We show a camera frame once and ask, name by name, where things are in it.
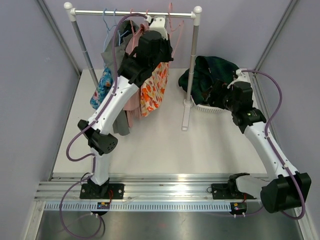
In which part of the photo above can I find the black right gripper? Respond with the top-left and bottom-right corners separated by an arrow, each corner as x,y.
201,79 -> 239,113

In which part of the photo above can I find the dark green plaid skirt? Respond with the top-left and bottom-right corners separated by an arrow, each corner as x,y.
191,55 -> 239,105

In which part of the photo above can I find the orange floral skirt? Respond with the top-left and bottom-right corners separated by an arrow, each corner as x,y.
140,62 -> 169,117

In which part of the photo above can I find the pink wire hanger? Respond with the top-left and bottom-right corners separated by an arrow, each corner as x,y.
168,2 -> 185,57

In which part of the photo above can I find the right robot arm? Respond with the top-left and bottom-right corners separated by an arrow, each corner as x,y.
208,80 -> 312,213

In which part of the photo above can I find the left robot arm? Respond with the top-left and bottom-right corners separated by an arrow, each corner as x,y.
78,30 -> 173,199

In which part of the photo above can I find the grey skirt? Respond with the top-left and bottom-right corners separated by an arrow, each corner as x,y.
101,20 -> 133,136

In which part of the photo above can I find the pink pleated skirt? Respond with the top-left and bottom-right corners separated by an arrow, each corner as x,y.
123,23 -> 151,128

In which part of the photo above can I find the white perforated plastic basket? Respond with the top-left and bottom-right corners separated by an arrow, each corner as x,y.
191,97 -> 227,114

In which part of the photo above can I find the blue floral garment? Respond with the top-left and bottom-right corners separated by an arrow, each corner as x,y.
89,67 -> 113,110

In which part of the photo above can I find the silver clothes rack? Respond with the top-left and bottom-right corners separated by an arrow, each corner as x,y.
63,2 -> 203,131

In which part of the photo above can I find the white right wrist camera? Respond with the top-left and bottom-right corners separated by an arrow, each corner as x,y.
227,68 -> 251,89

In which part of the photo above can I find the blue wire hanger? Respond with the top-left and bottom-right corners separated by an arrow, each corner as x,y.
113,18 -> 128,47
102,8 -> 110,53

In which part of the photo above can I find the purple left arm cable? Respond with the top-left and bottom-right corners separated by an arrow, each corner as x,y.
59,12 -> 151,238

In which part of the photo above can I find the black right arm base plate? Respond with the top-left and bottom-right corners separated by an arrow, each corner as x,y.
207,183 -> 256,200

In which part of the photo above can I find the aluminium frame post right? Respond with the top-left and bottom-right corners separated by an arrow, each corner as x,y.
254,0 -> 300,71

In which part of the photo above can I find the aluminium frame post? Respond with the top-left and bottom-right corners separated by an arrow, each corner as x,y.
254,0 -> 300,71
35,0 -> 82,78

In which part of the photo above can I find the aluminium frame post left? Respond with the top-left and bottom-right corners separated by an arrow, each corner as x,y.
35,0 -> 82,78

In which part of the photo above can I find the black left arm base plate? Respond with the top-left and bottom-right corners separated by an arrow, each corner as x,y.
79,183 -> 125,200

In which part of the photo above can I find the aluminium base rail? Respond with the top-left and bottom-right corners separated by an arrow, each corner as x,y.
33,173 -> 306,202

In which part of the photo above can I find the white slotted cable duct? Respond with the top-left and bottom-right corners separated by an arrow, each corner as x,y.
44,201 -> 231,212

